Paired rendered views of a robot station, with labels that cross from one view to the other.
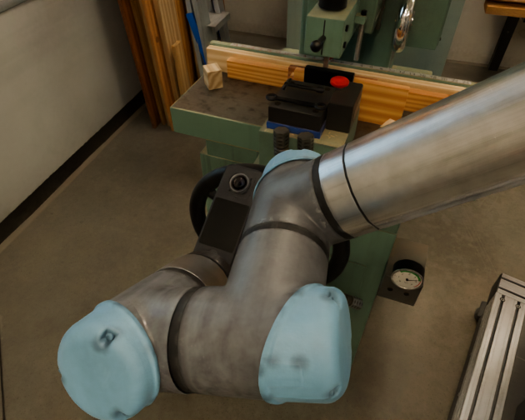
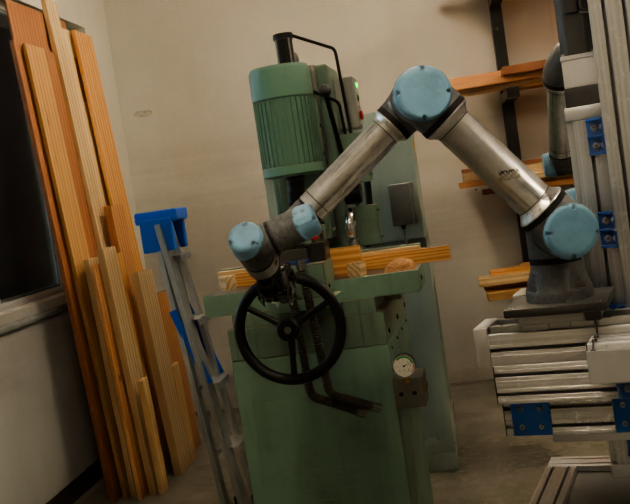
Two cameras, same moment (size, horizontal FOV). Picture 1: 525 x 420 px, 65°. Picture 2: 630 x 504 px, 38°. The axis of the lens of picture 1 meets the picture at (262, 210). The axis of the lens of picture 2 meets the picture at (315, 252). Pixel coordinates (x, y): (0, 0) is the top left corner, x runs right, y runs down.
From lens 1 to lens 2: 1.87 m
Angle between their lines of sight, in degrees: 42
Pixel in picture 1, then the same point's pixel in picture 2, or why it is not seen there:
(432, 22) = (371, 226)
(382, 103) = (346, 259)
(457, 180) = (337, 178)
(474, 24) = not seen: hidden behind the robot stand
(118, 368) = (251, 227)
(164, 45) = (128, 384)
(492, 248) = not seen: hidden behind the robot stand
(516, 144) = (345, 163)
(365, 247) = (372, 369)
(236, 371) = (285, 221)
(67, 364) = (234, 235)
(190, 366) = (271, 227)
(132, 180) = not seen: outside the picture
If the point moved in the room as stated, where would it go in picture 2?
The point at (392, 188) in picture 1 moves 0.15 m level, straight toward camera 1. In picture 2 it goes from (321, 188) to (306, 190)
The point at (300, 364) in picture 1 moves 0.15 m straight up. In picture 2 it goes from (302, 210) to (291, 140)
